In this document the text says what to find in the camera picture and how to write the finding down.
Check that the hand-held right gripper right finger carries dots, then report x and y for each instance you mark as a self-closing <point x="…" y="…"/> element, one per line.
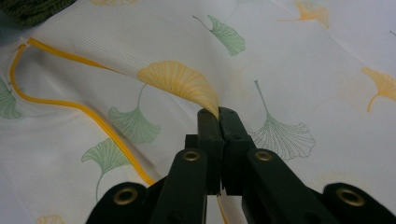
<point x="235" y="140"/>

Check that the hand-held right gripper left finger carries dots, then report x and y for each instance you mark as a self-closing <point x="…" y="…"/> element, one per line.
<point x="211" y="140"/>

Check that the white leaf-print laundry bag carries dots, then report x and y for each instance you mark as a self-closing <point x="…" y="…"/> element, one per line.
<point x="280" y="62"/>

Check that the green woven basket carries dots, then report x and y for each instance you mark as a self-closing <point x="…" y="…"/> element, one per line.
<point x="31" y="12"/>

